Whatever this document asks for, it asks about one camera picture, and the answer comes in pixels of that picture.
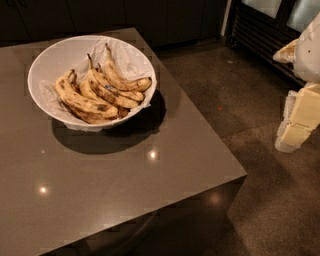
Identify white gripper with grille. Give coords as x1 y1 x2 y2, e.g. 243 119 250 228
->
273 13 320 148

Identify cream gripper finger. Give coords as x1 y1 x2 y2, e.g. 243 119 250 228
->
275 90 297 153

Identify brown underlying banana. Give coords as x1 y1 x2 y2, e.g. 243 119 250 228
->
64 99 129 124

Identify middle spotted banana with sticker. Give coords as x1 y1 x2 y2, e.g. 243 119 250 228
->
87 55 138 109

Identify white paper bowl liner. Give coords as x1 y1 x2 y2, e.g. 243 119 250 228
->
38 35 155 132

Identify rear spotted yellow banana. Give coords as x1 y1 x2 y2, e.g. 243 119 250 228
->
104 44 152 92

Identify spotted yellow banana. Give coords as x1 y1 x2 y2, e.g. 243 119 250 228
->
104 44 152 92
55 70 118 124

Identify white round bowl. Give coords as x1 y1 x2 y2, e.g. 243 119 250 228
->
27 34 158 131

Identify small hidden yellow banana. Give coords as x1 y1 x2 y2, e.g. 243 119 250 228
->
79 80 102 101

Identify front spotted yellow banana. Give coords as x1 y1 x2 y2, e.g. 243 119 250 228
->
55 70 118 124

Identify dark glass door refrigerator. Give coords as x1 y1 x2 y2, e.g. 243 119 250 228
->
224 0 320 86

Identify dark lower cabinets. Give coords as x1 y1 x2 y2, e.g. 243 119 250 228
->
0 0 227 47

